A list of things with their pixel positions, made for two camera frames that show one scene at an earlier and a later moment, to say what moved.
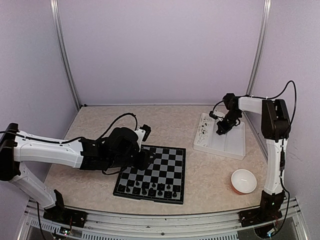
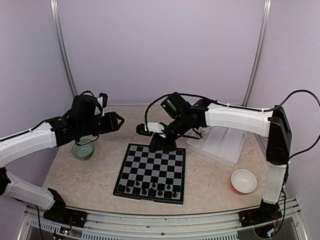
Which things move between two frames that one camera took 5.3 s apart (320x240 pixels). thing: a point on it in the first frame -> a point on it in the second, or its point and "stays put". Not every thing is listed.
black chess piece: x=121 y=188 stays put
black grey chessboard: x=163 y=180 stays put
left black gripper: x=144 y=163 -> x=111 y=125
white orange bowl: x=243 y=181 stays put
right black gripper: x=225 y=128 -> x=158 y=140
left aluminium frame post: x=55 y=11 stays put
